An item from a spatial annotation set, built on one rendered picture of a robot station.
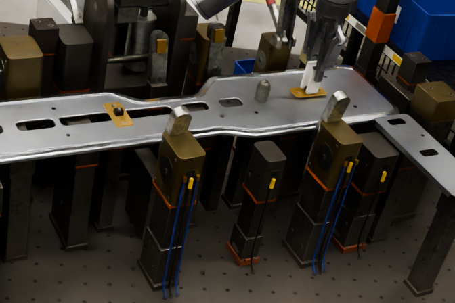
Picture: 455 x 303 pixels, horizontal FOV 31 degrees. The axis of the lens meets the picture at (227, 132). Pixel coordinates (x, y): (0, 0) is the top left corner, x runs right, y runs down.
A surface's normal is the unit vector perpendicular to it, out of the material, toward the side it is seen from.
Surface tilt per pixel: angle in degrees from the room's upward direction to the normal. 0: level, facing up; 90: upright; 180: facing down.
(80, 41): 0
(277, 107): 0
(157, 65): 78
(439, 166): 0
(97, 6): 90
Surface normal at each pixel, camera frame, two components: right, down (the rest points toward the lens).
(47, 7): 0.06, 0.57
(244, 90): 0.19, -0.81
